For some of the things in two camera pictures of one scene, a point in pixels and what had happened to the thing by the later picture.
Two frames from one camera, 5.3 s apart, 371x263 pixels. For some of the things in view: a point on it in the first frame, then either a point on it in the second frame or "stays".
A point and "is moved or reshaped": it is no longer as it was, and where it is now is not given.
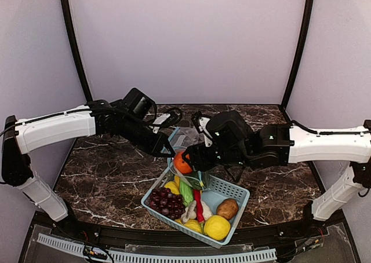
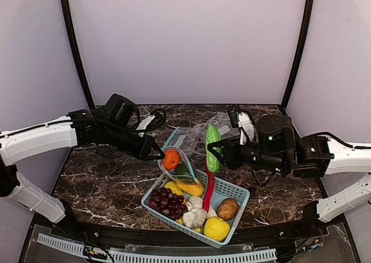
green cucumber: [186, 192] is moved or reshaped
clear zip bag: [185, 137] stays
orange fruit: [181, 165] to [171, 159]
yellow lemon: [217, 227] stays
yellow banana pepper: [174, 187] stays
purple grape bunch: [162, 201] stays
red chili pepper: [199, 205] to [209, 187]
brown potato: [228, 209] stays
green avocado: [195, 183] to [182, 172]
